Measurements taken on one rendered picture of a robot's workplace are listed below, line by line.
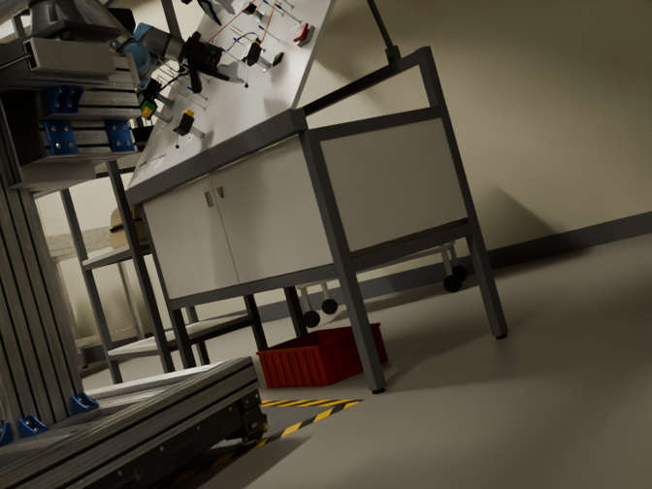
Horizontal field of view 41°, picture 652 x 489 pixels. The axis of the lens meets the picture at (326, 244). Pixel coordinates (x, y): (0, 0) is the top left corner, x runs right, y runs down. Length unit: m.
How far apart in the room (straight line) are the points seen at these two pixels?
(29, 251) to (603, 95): 3.73
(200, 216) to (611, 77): 2.87
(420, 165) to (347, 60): 2.93
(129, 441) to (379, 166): 1.21
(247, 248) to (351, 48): 2.94
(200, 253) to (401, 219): 0.84
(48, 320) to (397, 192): 1.12
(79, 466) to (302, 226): 1.13
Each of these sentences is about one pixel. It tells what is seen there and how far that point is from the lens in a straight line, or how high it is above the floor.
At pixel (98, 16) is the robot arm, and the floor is 1.27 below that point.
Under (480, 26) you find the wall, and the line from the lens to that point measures 5.44.
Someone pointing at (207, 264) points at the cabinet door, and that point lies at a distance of 3.19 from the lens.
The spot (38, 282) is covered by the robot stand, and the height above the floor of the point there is 0.57.
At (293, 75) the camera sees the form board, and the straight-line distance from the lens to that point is 2.68.
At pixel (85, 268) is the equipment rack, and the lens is 4.07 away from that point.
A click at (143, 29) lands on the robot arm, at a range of 2.79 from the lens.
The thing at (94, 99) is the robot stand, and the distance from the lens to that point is 2.33.
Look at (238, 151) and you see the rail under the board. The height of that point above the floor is 0.82.
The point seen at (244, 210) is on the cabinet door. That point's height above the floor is 0.64.
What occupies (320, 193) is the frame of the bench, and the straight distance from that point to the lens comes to 2.56.
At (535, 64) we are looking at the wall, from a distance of 5.35.
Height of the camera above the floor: 0.50
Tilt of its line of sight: 1 degrees down
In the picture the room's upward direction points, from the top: 15 degrees counter-clockwise
